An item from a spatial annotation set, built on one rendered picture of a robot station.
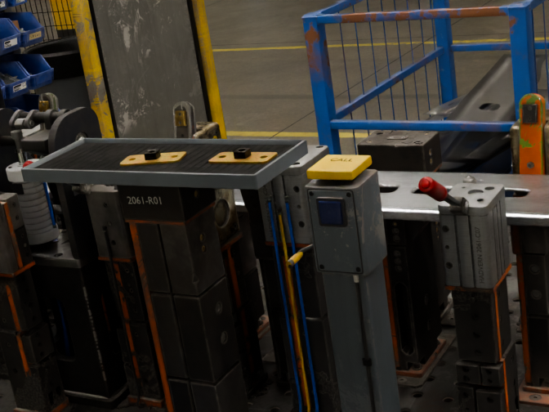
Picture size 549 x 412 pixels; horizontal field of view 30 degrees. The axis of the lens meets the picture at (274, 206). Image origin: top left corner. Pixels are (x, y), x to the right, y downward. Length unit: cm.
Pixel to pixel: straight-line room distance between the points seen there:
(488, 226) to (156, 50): 394
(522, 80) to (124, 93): 219
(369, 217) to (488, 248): 19
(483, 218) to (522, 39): 203
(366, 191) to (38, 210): 65
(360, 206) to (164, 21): 407
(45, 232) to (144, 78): 341
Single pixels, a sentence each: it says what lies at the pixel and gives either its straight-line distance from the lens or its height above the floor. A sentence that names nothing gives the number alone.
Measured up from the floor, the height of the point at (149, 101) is 43.
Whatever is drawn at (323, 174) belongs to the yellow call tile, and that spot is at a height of 116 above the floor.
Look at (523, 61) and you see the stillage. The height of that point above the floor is 77.
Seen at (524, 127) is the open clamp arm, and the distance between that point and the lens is 164.
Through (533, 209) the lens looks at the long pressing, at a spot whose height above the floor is 100.
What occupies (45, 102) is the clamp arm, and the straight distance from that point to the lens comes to 214.
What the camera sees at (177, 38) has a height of 67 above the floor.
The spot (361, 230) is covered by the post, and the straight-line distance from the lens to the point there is 121.
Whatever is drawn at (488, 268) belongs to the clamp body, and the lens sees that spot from 135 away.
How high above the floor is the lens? 153
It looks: 19 degrees down
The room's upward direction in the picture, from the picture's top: 9 degrees counter-clockwise
